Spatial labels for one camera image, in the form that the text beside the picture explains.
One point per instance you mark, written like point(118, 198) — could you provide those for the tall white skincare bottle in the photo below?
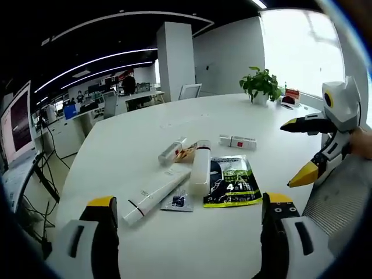
point(200, 165)

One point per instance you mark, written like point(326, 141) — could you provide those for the computer monitor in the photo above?
point(17, 125)

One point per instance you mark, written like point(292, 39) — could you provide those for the red white box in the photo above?
point(290, 98)

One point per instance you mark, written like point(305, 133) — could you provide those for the white skincare tube red stripe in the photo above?
point(158, 193)

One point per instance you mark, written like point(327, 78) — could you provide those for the white office desk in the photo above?
point(142, 98)

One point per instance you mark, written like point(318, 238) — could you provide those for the grey office chair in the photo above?
point(110, 106)

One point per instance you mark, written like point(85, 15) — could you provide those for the black green skincare sachet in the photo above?
point(232, 181)

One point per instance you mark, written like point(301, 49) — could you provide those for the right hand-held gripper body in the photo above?
point(338, 116)

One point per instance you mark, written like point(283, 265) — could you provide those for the small dark blue skincare sachet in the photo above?
point(178, 200)

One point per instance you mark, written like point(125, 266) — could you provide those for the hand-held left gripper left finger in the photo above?
point(87, 232)

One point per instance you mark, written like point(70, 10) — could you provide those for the person's right hand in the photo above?
point(360, 143)

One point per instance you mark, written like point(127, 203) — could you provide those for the white office chair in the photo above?
point(190, 90)

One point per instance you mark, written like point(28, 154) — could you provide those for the small clear skincare bottle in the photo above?
point(171, 151)

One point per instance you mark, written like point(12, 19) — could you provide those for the potted green plant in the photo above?
point(261, 85)

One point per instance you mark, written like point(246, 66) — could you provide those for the blue box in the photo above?
point(72, 111)

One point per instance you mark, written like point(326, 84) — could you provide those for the orange patterned skincare sachet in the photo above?
point(186, 152)

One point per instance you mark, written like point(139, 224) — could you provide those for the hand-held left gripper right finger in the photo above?
point(286, 229)

